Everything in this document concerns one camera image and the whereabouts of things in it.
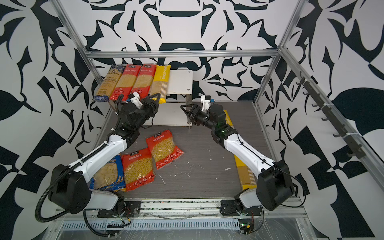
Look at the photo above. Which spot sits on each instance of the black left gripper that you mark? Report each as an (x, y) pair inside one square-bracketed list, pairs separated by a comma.
[(150, 104)]

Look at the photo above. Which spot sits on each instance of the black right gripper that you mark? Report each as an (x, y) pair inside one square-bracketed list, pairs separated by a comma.
[(197, 110)]

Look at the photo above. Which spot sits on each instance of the red noodle bag long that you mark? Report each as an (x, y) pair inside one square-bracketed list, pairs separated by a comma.
[(144, 80)]

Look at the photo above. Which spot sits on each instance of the yellow spaghetti bag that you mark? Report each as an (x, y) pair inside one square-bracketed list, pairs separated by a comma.
[(246, 176), (228, 119), (161, 82)]

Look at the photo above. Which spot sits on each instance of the red long spaghetti bag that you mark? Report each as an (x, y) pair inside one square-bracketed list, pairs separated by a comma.
[(126, 82)]

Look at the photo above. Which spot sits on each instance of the blue-ended spaghetti bag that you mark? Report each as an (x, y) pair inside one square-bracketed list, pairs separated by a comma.
[(109, 83)]

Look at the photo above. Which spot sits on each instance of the red macaroni bag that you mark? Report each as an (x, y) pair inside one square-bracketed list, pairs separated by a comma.
[(163, 148), (138, 169)]

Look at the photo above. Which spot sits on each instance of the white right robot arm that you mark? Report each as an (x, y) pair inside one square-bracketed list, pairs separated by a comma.
[(274, 181)]

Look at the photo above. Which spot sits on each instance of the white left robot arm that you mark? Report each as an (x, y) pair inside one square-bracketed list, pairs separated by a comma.
[(69, 191)]

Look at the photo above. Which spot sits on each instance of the white two-tier shelf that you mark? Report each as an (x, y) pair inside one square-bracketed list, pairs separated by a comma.
[(180, 92)]

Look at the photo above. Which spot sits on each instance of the blue-bottom pasta bag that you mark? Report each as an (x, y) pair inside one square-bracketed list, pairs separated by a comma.
[(110, 177)]

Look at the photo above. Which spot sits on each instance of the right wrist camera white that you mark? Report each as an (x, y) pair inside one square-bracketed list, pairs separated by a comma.
[(206, 101)]

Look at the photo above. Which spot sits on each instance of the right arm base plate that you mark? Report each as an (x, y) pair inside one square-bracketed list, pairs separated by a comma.
[(232, 208)]

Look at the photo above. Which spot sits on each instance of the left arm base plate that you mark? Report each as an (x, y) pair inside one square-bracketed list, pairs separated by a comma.
[(128, 209)]

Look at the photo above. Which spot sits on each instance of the white slotted cable duct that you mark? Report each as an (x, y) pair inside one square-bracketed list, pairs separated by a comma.
[(186, 224)]

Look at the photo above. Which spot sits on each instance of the aluminium frame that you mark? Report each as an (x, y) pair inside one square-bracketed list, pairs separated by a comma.
[(255, 50)]

